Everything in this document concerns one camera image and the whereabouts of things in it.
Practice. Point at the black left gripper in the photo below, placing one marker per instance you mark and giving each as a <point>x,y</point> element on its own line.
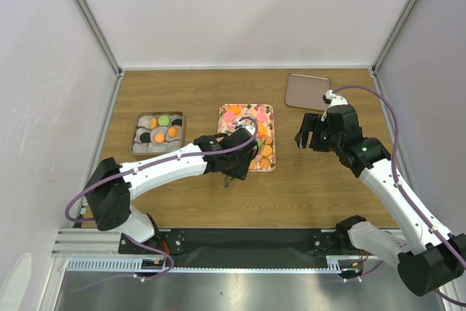
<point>240,172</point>

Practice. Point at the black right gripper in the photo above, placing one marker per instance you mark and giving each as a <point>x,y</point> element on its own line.
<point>309,123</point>

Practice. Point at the orange flower cookie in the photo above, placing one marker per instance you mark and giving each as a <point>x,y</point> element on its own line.
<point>264,163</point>

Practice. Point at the brown tin lid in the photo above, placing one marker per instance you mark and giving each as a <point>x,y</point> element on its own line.
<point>306,91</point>

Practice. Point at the dotted biscuit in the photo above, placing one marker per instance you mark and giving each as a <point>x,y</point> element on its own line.
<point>266,150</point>

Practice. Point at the black sandwich cookie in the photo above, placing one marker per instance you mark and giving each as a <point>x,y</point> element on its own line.
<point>144,137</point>
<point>177,122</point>

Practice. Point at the orange swirl cookie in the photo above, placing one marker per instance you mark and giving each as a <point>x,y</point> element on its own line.
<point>159,138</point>

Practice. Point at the metal serving tongs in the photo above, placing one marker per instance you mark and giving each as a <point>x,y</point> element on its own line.
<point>228,181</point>

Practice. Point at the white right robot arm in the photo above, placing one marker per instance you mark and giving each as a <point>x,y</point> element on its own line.
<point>428,255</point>

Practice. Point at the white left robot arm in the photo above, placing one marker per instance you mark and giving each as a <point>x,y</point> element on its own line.
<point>112,187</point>

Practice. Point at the plain brown round cookie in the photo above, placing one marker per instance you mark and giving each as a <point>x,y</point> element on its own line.
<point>267,140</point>

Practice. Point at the orange fish shaped cookie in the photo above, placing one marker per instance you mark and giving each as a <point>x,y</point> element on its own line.
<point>262,130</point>

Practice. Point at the pink cookie left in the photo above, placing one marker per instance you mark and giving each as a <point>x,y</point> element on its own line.
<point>229,116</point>

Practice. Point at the pink cookie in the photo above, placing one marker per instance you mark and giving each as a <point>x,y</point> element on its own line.
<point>229,116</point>
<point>261,117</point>

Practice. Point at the floral serving tray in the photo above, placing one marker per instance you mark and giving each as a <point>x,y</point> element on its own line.
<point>251,110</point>

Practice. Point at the pink cookie right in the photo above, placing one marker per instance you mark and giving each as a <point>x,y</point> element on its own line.
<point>261,117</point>

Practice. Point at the orange round cookie tray top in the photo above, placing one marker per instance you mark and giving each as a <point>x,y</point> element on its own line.
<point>234,109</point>

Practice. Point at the brown cookie tin box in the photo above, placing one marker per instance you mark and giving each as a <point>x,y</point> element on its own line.
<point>147,122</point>

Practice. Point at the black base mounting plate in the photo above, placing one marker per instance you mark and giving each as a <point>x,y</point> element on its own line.
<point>223,248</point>

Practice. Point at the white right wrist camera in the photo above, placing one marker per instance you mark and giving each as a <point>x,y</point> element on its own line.
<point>331,99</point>

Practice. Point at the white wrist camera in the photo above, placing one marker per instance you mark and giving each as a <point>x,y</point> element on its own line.
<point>331,99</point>
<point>248,124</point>

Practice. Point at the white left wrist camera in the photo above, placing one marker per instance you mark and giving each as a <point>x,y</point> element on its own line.
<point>248,124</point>

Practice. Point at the aluminium cable duct rail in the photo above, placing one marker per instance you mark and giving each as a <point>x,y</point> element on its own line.
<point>89,250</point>

